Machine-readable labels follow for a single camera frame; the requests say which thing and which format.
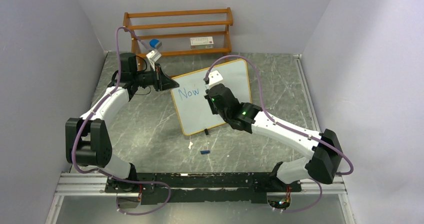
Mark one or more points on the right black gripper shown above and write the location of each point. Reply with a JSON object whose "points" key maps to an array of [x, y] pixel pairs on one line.
{"points": [[212, 109]]}

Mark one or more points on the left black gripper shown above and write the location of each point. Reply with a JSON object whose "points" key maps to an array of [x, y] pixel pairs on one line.
{"points": [[162, 81]]}

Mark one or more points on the whiteboard with yellow frame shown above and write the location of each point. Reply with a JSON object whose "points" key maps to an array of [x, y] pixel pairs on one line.
{"points": [[193, 110]]}

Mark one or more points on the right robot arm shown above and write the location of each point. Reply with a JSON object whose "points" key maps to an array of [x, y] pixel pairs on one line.
{"points": [[322, 152]]}

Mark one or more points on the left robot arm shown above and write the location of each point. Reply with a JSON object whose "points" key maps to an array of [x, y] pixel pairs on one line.
{"points": [[87, 139]]}

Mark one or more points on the blue whiteboard eraser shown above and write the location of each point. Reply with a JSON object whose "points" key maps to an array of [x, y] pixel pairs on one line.
{"points": [[155, 43]]}

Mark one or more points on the white cardboard box red label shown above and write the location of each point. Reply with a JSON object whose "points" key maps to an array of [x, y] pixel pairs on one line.
{"points": [[201, 43]]}

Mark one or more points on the wooden two-tier shelf rack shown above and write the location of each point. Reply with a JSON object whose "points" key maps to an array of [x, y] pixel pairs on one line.
{"points": [[175, 28]]}

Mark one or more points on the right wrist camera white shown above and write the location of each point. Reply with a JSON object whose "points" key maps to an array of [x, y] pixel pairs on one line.
{"points": [[213, 79]]}

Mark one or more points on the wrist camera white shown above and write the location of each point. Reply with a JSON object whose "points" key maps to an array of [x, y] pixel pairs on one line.
{"points": [[153, 56], [213, 79]]}

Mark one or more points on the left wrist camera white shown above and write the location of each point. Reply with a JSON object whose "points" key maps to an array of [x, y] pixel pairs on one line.
{"points": [[153, 56]]}

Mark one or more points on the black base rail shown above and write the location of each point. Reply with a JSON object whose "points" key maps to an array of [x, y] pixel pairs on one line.
{"points": [[201, 187]]}

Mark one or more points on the aluminium frame rail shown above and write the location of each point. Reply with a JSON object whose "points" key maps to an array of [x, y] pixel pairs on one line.
{"points": [[95, 184]]}

